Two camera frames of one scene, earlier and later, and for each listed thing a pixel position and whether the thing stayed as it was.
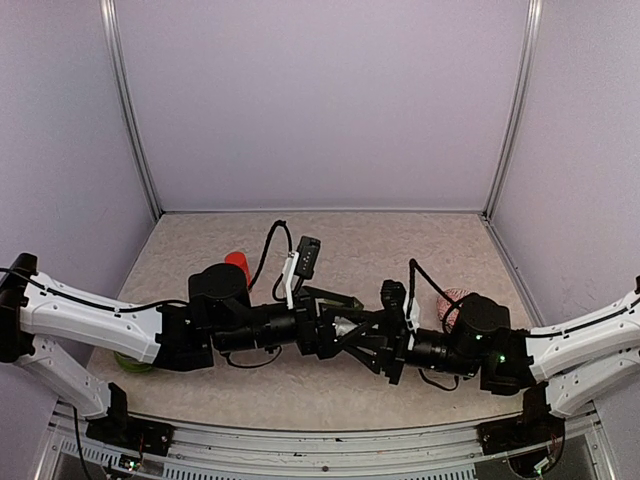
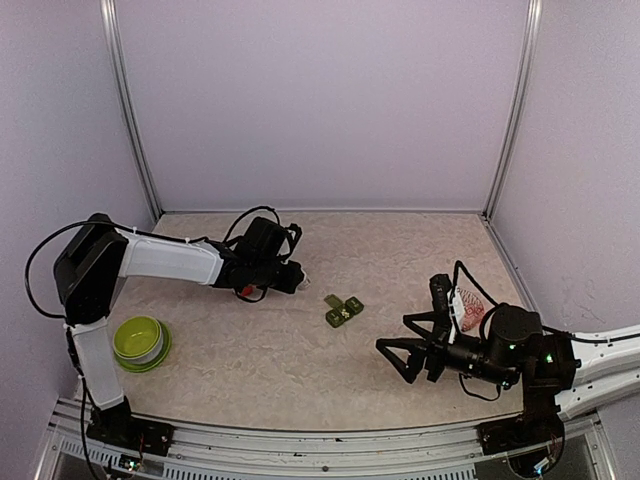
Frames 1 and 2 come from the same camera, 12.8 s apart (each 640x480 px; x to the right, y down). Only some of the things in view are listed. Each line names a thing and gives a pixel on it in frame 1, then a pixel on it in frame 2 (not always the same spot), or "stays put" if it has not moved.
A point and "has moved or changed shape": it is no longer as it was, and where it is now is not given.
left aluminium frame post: [108, 13] stays put
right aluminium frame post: [529, 53] stays put
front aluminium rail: [583, 449] stays put
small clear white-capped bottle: [343, 326] has moved or changed shape
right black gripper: [396, 339] → [435, 345]
